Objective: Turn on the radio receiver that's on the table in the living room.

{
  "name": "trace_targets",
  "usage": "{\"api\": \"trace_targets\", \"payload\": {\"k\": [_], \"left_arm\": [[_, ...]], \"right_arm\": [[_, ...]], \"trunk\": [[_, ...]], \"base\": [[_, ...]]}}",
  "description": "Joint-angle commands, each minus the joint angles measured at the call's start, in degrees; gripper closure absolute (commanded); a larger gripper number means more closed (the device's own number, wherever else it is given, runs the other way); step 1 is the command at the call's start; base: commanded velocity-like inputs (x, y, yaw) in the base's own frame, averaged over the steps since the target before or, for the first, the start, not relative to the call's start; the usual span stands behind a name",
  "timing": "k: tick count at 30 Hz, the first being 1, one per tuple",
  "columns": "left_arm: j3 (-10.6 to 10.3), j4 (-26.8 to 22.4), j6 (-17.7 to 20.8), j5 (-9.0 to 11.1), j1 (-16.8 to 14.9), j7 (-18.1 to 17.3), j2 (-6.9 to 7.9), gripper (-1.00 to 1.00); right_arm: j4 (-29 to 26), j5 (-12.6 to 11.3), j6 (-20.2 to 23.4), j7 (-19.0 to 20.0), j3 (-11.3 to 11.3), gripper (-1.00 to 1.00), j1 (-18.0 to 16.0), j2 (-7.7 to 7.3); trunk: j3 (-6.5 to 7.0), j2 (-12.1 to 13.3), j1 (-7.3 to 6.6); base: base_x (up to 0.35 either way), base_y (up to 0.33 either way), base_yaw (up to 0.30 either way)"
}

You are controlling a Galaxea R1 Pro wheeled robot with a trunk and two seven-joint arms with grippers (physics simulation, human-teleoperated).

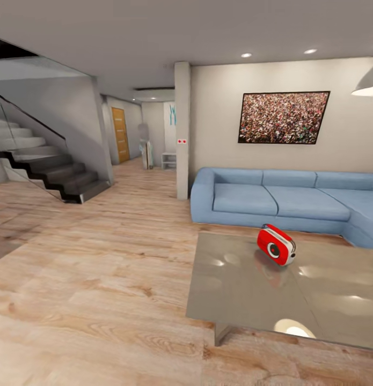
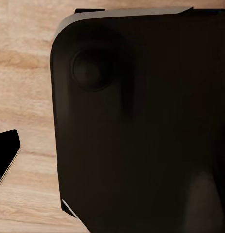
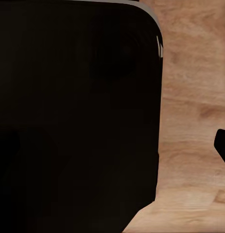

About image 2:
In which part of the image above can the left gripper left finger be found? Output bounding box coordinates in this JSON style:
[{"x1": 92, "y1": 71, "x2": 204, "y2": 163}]
[{"x1": 0, "y1": 129, "x2": 20, "y2": 179}]

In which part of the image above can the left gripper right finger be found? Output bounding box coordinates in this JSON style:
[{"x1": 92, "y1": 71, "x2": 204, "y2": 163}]
[{"x1": 214, "y1": 129, "x2": 225, "y2": 162}]

